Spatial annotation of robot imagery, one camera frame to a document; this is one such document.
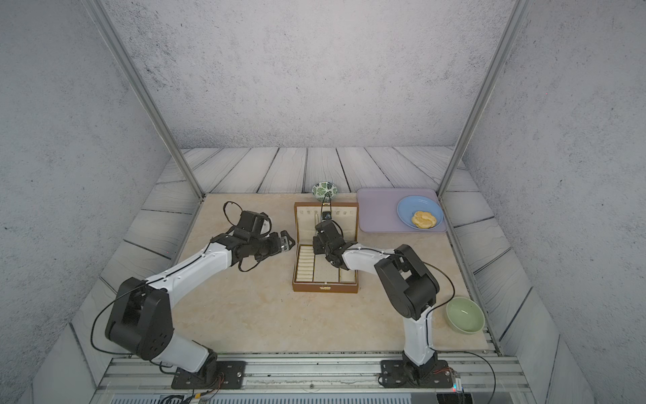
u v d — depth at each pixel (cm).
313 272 89
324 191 121
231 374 73
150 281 47
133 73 82
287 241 79
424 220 107
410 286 50
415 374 63
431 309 52
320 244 90
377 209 115
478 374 74
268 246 78
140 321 43
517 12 71
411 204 114
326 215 87
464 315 83
